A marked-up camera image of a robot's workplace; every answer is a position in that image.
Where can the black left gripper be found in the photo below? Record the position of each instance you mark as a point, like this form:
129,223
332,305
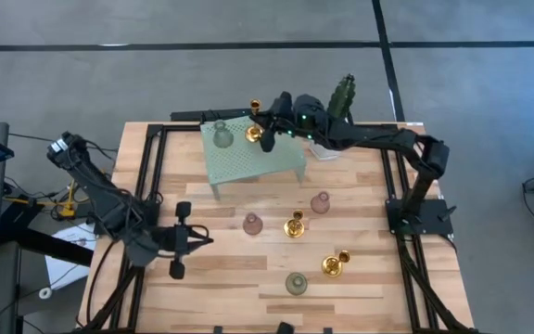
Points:
176,241

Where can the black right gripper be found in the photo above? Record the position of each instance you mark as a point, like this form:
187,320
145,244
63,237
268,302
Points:
311,113

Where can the green ribbed glass candle holder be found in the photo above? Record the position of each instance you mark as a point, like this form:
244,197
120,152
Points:
296,283
223,135

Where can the pink ribbed glass candle holder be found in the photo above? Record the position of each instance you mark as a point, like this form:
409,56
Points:
252,223
320,202

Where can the tall gold candlestick holder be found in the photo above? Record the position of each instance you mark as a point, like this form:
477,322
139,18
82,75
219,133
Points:
332,266

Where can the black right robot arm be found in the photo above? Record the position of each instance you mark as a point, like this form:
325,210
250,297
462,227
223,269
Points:
387,137

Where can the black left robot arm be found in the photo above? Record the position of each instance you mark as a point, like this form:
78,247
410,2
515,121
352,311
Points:
105,199

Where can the green perforated metal table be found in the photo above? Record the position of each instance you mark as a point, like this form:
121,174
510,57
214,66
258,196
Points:
248,162

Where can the green cactus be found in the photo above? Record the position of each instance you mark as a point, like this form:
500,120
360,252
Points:
341,97

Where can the yellow clamp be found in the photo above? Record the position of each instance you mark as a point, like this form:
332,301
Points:
68,209

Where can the white paper sheet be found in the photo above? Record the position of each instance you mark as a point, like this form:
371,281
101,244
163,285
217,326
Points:
63,269

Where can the black stand beam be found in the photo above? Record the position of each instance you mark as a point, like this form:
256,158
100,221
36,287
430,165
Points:
49,243

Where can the white tape roll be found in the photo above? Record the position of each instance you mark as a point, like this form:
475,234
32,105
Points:
45,293

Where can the black aluminium table frame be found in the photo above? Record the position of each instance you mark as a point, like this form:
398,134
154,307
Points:
174,127

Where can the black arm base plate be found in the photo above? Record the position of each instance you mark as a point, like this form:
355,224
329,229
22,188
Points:
434,222

